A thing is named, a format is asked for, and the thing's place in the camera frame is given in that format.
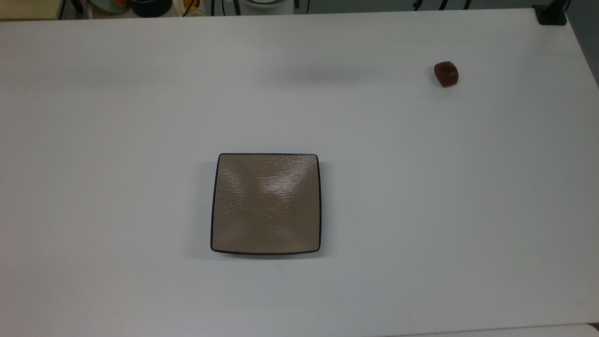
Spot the beige cardboard box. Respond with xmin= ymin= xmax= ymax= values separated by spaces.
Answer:
xmin=0 ymin=0 xmax=65 ymax=21

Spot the square brown ceramic plate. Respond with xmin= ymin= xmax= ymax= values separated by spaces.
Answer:
xmin=210 ymin=153 xmax=322 ymax=256

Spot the teal bowl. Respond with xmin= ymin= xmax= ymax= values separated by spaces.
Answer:
xmin=88 ymin=0 xmax=130 ymax=13

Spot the small red-brown round food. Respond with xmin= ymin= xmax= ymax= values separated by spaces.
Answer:
xmin=433 ymin=61 xmax=460 ymax=88

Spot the black table clamp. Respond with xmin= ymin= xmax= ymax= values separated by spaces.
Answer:
xmin=533 ymin=0 xmax=570 ymax=26

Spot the black round bowl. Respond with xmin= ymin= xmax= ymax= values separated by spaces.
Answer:
xmin=130 ymin=0 xmax=173 ymax=18

